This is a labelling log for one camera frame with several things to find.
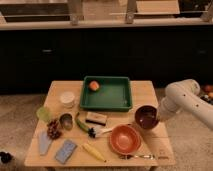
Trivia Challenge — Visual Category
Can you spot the dark purple bowl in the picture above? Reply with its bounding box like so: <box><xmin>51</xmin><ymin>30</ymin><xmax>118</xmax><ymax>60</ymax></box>
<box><xmin>135</xmin><ymin>105</ymin><xmax>159</xmax><ymax>130</ymax></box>

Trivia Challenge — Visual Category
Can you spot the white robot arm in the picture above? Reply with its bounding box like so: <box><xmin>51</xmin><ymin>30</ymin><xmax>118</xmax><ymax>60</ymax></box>
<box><xmin>158</xmin><ymin>79</ymin><xmax>213</xmax><ymax>130</ymax></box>

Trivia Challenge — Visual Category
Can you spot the green plastic tray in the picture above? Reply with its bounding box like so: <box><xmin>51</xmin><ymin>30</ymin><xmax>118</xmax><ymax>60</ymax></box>
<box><xmin>80</xmin><ymin>76</ymin><xmax>133</xmax><ymax>112</ymax></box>

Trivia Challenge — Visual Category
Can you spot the orange fruit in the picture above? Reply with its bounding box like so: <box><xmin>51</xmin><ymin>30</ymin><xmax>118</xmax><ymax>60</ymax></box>
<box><xmin>89</xmin><ymin>81</ymin><xmax>100</xmax><ymax>91</ymax></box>

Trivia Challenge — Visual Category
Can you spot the white cup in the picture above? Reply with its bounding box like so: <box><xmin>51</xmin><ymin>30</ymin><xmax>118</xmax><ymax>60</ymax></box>
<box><xmin>60</xmin><ymin>91</ymin><xmax>75</xmax><ymax>108</ymax></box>

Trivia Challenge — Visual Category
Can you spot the green cucumber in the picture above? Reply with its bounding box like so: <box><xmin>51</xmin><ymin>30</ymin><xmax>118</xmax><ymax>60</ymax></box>
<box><xmin>75</xmin><ymin>112</ymin><xmax>89</xmax><ymax>133</ymax></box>

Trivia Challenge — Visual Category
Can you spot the black dish brush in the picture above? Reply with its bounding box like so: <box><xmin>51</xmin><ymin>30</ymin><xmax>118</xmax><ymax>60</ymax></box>
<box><xmin>88</xmin><ymin>126</ymin><xmax>112</xmax><ymax>138</ymax></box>

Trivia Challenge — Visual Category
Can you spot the small metal cup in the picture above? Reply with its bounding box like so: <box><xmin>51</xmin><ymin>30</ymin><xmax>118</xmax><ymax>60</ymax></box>
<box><xmin>59</xmin><ymin>113</ymin><xmax>73</xmax><ymax>130</ymax></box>

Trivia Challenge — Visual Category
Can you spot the orange red bowl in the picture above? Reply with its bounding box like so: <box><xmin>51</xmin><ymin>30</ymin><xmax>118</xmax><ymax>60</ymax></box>
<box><xmin>109</xmin><ymin>125</ymin><xmax>141</xmax><ymax>155</ymax></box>

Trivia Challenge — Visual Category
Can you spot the wooden table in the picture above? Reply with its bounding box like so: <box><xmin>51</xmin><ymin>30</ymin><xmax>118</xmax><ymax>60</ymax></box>
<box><xmin>24</xmin><ymin>81</ymin><xmax>175</xmax><ymax>169</ymax></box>

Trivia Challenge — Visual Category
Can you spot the bunch of dark grapes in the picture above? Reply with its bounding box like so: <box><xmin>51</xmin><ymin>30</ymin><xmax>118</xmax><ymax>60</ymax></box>
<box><xmin>47</xmin><ymin>119</ymin><xmax>61</xmax><ymax>140</ymax></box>

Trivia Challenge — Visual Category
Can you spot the green plastic cup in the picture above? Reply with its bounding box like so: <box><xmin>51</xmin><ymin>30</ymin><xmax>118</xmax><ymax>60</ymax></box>
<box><xmin>36</xmin><ymin>106</ymin><xmax>51</xmax><ymax>123</ymax></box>

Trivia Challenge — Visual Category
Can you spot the blue sponge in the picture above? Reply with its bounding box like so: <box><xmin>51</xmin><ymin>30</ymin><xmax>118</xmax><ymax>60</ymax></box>
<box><xmin>55</xmin><ymin>140</ymin><xmax>77</xmax><ymax>164</ymax></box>

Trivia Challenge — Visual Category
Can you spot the metal fork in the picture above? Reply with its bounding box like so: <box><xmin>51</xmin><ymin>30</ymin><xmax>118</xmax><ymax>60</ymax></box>
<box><xmin>119</xmin><ymin>155</ymin><xmax>155</xmax><ymax>160</ymax></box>

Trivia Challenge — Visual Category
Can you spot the grey blue spatula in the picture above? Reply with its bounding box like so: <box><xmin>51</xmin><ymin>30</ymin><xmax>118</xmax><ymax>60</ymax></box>
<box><xmin>38</xmin><ymin>131</ymin><xmax>52</xmax><ymax>155</ymax></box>

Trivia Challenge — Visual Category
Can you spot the black object on floor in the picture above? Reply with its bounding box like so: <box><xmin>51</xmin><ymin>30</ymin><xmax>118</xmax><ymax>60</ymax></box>
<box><xmin>0</xmin><ymin>151</ymin><xmax>12</xmax><ymax>164</ymax></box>

